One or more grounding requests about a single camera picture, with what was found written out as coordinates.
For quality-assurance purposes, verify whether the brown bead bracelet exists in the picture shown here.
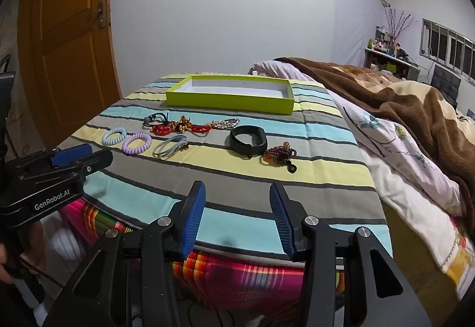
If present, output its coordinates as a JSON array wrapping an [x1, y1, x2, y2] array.
[[262, 141, 297, 173]]

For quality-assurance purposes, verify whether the barred window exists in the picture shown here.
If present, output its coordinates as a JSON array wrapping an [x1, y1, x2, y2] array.
[[419, 18, 475, 86]]

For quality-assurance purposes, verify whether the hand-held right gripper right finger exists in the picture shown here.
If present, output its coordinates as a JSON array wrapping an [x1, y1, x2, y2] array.
[[269, 181, 433, 327]]

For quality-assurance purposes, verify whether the white floral quilt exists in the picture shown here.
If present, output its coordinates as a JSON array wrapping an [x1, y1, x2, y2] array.
[[327, 89, 475, 283]]

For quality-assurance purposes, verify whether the purple spiral hair tie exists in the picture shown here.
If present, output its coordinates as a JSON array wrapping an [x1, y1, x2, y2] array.
[[122, 132, 152, 156]]

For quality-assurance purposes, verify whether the group of bottles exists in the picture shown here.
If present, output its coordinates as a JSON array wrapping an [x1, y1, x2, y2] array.
[[365, 26, 412, 60]]

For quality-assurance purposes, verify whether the grey-blue hair tie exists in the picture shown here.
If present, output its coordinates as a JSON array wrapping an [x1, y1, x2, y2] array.
[[153, 135, 189, 158]]

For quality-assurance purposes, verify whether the white shelf unit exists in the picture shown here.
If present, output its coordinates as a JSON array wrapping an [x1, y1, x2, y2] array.
[[364, 47, 422, 80]]

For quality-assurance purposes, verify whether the black wristband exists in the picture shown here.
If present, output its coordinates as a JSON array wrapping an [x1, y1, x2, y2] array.
[[229, 124, 268, 159]]

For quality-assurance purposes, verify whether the green cardboard box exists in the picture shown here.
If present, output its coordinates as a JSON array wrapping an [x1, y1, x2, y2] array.
[[165, 75, 295, 115]]

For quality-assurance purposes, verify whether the black hair tie grey bead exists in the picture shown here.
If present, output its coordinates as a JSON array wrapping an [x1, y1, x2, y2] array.
[[143, 112, 171, 127]]

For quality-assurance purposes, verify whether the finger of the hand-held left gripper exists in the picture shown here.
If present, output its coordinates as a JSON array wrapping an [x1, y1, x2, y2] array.
[[56, 150, 114, 184], [9, 143, 94, 179]]

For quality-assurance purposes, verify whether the black chair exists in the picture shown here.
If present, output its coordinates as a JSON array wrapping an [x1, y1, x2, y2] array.
[[430, 64, 463, 108]]

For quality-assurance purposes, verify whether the pearl bead bracelet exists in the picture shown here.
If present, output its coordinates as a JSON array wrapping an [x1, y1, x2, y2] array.
[[211, 118, 240, 130]]

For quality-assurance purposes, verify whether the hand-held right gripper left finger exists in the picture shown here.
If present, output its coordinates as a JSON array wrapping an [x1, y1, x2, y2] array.
[[45, 180, 206, 327]]

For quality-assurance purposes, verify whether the metal door lock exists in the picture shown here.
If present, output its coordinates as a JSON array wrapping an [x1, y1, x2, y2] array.
[[96, 0, 112, 29]]

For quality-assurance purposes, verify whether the vase of purple branches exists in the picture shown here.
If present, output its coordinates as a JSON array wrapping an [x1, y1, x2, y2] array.
[[384, 7, 414, 49]]

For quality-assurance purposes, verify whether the striped bedsheet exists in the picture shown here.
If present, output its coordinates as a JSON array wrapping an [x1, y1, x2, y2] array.
[[56, 72, 394, 264]]

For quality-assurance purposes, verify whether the person's left hand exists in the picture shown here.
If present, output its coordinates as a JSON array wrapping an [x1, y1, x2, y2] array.
[[0, 242, 17, 285]]

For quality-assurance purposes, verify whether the light blue spiral hair tie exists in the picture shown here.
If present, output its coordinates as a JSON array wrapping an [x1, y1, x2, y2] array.
[[102, 127, 128, 146]]

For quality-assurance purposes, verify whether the wooden door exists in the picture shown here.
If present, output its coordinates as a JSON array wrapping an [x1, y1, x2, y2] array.
[[17, 0, 123, 149]]

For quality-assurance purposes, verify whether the red bracelet with gold bells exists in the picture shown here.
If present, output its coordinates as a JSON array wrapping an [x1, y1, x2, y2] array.
[[150, 115, 214, 135]]

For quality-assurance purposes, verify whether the brown fleece blanket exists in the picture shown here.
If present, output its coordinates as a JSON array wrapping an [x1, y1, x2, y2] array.
[[273, 57, 475, 238]]

